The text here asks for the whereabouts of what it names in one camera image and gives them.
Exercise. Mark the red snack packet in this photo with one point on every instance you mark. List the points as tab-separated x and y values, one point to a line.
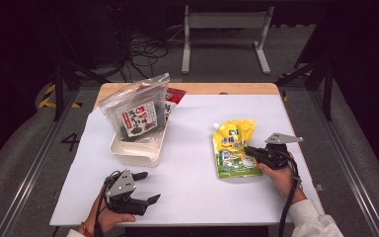
175	96

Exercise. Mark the aluminium floor rail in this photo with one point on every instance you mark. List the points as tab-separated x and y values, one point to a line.
348	164
36	164

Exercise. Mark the person's right hand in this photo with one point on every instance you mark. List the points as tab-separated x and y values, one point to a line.
283	182

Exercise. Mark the yellow black hazard tape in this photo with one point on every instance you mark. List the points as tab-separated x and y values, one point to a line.
47	95

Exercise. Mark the white table cover sheet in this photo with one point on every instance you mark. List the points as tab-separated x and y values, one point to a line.
184	191

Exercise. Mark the person's left hand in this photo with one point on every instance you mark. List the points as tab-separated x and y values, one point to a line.
107	219

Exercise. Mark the black metal stand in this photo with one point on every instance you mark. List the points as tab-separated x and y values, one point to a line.
327	95
58	89

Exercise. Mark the clear bag of dried seaweed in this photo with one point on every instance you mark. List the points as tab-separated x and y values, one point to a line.
135	112

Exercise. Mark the white metal stand frame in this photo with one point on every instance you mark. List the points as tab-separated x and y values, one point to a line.
225	19

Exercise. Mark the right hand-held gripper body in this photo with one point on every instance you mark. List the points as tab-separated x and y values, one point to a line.
276	154

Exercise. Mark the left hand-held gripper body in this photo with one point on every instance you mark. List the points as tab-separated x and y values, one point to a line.
121	186

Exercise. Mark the white divided plastic container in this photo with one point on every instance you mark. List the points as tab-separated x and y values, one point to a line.
138	153

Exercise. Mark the yellow green spouted pouch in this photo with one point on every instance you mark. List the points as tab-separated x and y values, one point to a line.
232	141

